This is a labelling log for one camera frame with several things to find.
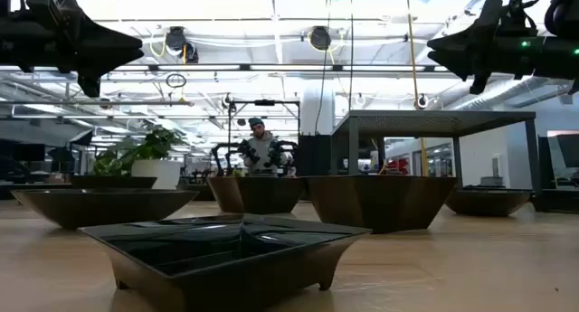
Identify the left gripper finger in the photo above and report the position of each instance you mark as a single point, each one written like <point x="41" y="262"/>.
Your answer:
<point x="99" y="40"/>
<point x="101" y="61"/>

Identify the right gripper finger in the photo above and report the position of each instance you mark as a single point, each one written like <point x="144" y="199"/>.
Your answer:
<point x="472" y="63"/>
<point x="472" y="38"/>

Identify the wavy-edged black plate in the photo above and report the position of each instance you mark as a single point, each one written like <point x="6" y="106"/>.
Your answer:
<point x="488" y="202"/>
<point x="104" y="210"/>
<point x="196" y="193"/>
<point x="113" y="182"/>

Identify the deep square black plate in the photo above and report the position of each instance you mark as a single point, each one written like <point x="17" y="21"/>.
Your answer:
<point x="380" y="203"/>

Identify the star-embossed black plate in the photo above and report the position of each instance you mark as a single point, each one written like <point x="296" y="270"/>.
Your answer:
<point x="258" y="194"/>

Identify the small square black plate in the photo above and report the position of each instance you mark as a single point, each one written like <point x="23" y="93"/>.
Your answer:
<point x="226" y="280"/>

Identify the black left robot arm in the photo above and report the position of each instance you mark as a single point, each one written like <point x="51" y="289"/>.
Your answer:
<point x="11" y="43"/>

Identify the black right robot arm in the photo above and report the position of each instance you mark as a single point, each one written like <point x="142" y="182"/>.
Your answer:
<point x="563" y="59"/>

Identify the grey perforated metal shelf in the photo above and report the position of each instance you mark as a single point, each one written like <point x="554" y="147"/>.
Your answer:
<point x="429" y="122"/>

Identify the green plant in white pot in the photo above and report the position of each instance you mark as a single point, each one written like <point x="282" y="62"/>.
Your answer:
<point x="156" y="172"/>

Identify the red object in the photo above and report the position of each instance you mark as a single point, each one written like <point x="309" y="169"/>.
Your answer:
<point x="398" y="166"/>

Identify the white building column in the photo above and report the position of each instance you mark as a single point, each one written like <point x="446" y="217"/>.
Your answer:
<point x="316" y="113"/>

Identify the person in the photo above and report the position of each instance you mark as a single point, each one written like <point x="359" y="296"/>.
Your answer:
<point x="264" y="144"/>

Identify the black cabinet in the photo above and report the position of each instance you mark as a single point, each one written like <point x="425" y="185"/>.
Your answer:
<point x="314" y="156"/>

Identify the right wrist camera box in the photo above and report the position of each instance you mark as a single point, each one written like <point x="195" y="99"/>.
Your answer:
<point x="520" y="20"/>

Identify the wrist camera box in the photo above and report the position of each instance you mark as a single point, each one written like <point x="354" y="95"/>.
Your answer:
<point x="45" y="2"/>
<point x="520" y="20"/>

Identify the silver ventilation duct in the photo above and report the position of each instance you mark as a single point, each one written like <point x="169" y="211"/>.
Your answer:
<point x="497" y="93"/>

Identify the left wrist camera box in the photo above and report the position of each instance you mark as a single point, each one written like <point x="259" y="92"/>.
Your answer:
<point x="45" y="2"/>

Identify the dark wall monitor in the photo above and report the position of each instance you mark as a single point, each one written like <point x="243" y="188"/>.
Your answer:
<point x="567" y="149"/>

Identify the black background rig frame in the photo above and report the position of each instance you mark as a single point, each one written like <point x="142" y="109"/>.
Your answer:
<point x="264" y="102"/>

